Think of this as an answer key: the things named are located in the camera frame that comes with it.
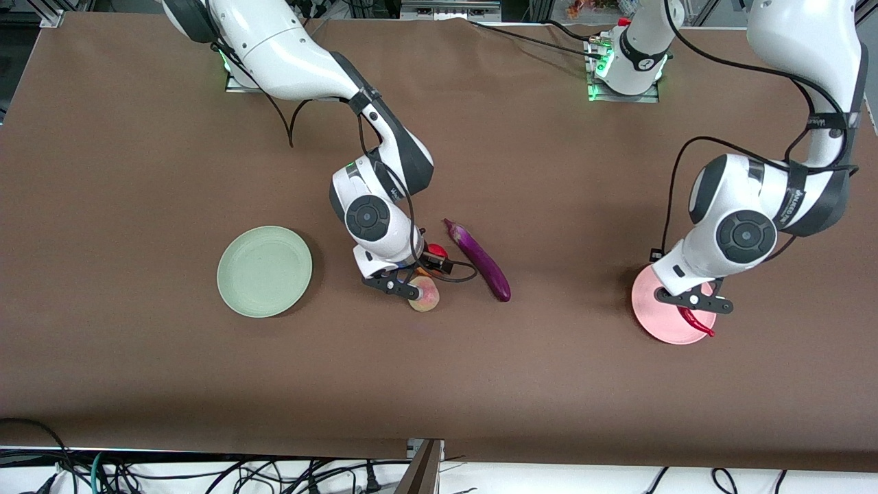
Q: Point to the aluminium profile post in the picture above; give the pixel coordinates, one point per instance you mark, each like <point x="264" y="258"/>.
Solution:
<point x="420" y="470"/>

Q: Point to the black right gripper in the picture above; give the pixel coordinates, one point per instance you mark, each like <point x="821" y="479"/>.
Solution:
<point x="433" y="261"/>

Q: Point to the red apple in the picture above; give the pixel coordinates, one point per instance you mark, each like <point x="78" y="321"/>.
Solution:
<point x="436" y="248"/>

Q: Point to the colourful background items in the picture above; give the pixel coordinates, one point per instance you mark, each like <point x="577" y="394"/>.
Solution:
<point x="590" y="8"/>

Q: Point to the brown table cloth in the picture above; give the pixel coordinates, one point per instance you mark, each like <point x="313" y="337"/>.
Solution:
<point x="439" y="384"/>

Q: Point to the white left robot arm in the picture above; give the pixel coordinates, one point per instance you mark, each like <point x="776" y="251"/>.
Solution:
<point x="748" y="233"/>

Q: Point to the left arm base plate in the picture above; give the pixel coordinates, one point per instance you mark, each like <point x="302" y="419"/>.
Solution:
<point x="645" y="98"/>

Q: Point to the pink plate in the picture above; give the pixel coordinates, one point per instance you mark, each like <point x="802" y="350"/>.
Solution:
<point x="651" y="317"/>

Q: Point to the pale green plate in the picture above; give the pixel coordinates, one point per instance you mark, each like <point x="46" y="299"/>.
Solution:
<point x="264" y="272"/>

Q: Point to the long purple eggplant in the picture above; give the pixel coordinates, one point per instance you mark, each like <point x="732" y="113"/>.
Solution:
<point x="483" y="264"/>

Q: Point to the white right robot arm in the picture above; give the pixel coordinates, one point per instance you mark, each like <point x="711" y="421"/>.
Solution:
<point x="274" y="48"/>

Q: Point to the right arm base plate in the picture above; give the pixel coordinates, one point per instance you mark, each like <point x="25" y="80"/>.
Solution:
<point x="236" y="86"/>

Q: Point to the aluminium frame corner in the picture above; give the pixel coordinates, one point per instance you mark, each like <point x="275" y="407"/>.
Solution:
<point x="51" y="14"/>

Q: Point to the red chili pepper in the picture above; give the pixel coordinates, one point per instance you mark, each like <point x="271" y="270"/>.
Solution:
<point x="696" y="322"/>

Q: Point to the yellow pink peach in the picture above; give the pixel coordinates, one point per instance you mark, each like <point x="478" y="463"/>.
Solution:
<point x="429" y="300"/>

